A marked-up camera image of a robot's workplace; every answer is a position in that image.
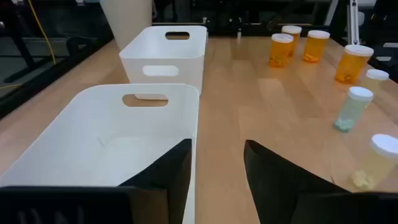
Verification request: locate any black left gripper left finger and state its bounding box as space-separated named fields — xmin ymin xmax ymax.
xmin=119 ymin=138 xmax=193 ymax=224

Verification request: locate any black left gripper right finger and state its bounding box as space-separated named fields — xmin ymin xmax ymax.
xmin=244 ymin=139 xmax=352 ymax=224

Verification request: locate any yellow pill bottle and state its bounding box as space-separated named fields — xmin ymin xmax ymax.
xmin=362 ymin=68 xmax=390 ymax=94
xmin=350 ymin=133 xmax=398 ymax=191

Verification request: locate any teal pill bottle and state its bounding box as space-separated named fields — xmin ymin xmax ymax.
xmin=333 ymin=86 xmax=374 ymax=133

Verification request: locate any plastic-wrapped orange pill bottle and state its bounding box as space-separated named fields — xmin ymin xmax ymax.
xmin=269 ymin=33 xmax=295 ymax=68
xmin=334 ymin=44 xmax=374 ymax=85

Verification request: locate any white plastic bin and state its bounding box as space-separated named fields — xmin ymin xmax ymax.
xmin=119 ymin=25 xmax=208 ymax=96
xmin=0 ymin=83 xmax=200 ymax=224

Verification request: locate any white plant pot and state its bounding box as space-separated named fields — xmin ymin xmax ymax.
xmin=99 ymin=0 xmax=154 ymax=50

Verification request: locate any silver aluminium bracket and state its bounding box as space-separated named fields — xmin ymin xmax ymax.
xmin=348 ymin=0 xmax=361 ymax=45

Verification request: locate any yellow cable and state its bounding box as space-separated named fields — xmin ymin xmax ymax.
xmin=27 ymin=0 xmax=57 ymax=65

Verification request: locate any black desk leg frame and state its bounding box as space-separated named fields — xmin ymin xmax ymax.
xmin=0 ymin=0 xmax=58 ymax=83

